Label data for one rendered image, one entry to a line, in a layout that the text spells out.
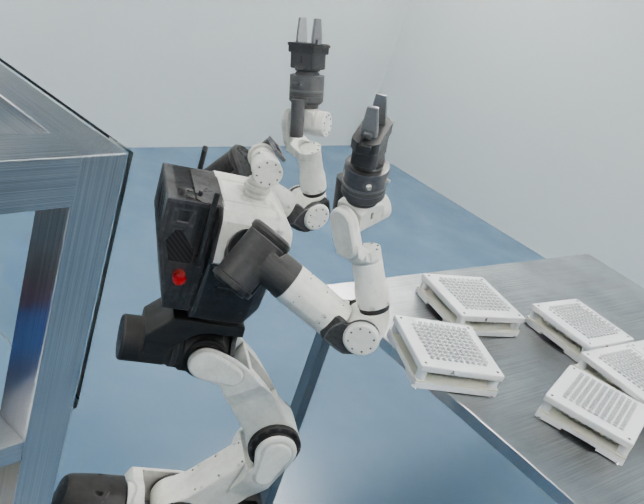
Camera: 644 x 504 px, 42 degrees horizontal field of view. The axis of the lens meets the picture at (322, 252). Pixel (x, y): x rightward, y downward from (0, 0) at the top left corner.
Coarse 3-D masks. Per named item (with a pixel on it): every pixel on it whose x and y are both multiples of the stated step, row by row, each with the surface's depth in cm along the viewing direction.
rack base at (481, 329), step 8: (416, 288) 269; (424, 296) 265; (432, 296) 265; (432, 304) 261; (440, 304) 261; (440, 312) 257; (448, 312) 258; (448, 320) 254; (472, 328) 253; (480, 328) 255; (488, 328) 256; (496, 328) 258; (504, 328) 260; (504, 336) 260; (512, 336) 261
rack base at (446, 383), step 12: (396, 336) 234; (396, 348) 231; (408, 360) 224; (408, 372) 222; (420, 384) 218; (432, 384) 219; (444, 384) 220; (456, 384) 221; (468, 384) 223; (480, 384) 225
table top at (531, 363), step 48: (336, 288) 255; (528, 288) 301; (576, 288) 315; (624, 288) 331; (384, 336) 238; (480, 336) 256; (528, 336) 266; (528, 384) 238; (480, 432) 214; (528, 432) 216; (576, 480) 203; (624, 480) 209
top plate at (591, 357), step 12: (600, 348) 256; (612, 348) 259; (624, 348) 262; (588, 360) 248; (600, 360) 249; (600, 372) 246; (612, 372) 244; (624, 384) 240; (636, 384) 242; (636, 396) 237
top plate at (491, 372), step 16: (400, 320) 233; (416, 320) 236; (432, 320) 239; (416, 336) 228; (416, 352) 220; (480, 352) 231; (432, 368) 216; (448, 368) 218; (464, 368) 220; (480, 368) 223; (496, 368) 225
